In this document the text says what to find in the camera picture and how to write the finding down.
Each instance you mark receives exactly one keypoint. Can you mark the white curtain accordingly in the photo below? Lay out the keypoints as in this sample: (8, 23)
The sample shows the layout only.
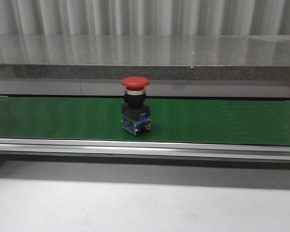
(145, 17)

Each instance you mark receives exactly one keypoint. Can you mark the grey granite counter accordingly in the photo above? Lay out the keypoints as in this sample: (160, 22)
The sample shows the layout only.
(177, 66)

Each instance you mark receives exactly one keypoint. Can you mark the green conveyor belt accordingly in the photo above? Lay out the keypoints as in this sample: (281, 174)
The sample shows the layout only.
(181, 128)

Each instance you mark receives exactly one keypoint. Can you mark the red push button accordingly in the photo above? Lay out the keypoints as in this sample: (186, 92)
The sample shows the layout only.
(135, 114)

